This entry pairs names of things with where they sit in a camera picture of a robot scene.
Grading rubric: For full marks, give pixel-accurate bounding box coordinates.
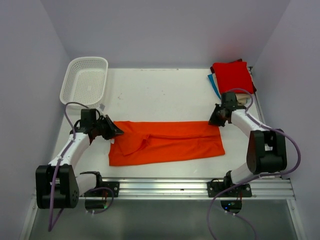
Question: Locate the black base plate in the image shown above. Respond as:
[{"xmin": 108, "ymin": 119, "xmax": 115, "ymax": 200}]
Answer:
[
  {"xmin": 84, "ymin": 181, "xmax": 120, "ymax": 198},
  {"xmin": 206, "ymin": 178, "xmax": 253, "ymax": 198}
]

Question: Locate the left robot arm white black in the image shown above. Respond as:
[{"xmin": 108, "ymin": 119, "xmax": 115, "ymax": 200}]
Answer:
[{"xmin": 35, "ymin": 108, "xmax": 124, "ymax": 209}]

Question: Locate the folded blue t shirt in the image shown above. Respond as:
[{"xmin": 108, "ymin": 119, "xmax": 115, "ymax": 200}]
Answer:
[{"xmin": 207, "ymin": 73, "xmax": 221, "ymax": 99}]

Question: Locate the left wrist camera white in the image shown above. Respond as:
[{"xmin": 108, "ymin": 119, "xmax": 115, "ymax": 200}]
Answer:
[{"xmin": 99, "ymin": 103, "xmax": 105, "ymax": 111}]

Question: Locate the orange t shirt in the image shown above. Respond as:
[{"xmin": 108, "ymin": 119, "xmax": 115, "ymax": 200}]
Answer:
[{"xmin": 108, "ymin": 121, "xmax": 225, "ymax": 167}]

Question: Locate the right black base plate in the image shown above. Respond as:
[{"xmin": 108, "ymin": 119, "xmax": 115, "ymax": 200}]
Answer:
[{"xmin": 206, "ymin": 178, "xmax": 253, "ymax": 198}]

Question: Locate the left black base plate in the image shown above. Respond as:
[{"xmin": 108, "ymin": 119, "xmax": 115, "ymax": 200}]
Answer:
[{"xmin": 84, "ymin": 181, "xmax": 120, "ymax": 198}]

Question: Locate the folded dark red t shirt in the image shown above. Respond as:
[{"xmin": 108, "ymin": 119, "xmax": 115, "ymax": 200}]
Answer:
[{"xmin": 230, "ymin": 58, "xmax": 257, "ymax": 94}]

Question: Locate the folded beige t shirt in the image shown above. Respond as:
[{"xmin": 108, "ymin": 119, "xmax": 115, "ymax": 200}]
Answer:
[{"xmin": 235, "ymin": 93, "xmax": 253, "ymax": 106}]

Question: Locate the white plastic basket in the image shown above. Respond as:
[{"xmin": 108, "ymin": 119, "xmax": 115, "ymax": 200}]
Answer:
[{"xmin": 59, "ymin": 56, "xmax": 109, "ymax": 108}]

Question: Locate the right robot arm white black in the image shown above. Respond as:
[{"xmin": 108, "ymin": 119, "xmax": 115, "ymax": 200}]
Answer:
[{"xmin": 208, "ymin": 92, "xmax": 287, "ymax": 197}]

